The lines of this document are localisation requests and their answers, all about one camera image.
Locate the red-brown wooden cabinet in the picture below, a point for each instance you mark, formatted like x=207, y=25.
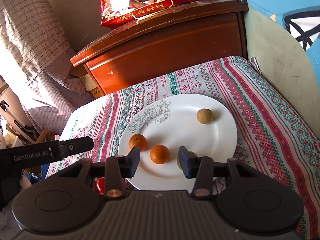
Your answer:
x=180, y=37

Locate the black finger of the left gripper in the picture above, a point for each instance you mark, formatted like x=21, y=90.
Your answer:
x=76, y=146

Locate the checkered beige curtain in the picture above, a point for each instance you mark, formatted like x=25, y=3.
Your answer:
x=35, y=63

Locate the brown kiwi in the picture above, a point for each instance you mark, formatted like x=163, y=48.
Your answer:
x=205, y=116

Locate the green fruit back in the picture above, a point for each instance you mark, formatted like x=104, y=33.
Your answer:
x=183, y=159

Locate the small tangerine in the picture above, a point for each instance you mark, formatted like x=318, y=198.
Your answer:
x=138, y=140

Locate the beige sofa cushion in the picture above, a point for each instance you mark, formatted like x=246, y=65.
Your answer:
x=284, y=64

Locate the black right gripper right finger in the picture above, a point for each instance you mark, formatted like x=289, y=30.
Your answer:
x=198, y=168

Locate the red tomato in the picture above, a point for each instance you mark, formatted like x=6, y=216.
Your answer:
x=100, y=185

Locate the orange tangerine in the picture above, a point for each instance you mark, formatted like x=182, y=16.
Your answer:
x=159, y=154

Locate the patterned striped tablecloth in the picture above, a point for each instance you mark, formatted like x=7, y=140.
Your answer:
x=272, y=137

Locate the blue printed blanket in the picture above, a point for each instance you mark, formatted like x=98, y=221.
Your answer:
x=300, y=18

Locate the white floral plate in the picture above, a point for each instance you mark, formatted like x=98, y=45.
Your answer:
x=172, y=122

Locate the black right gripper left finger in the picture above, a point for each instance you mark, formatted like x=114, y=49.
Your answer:
x=117, y=168

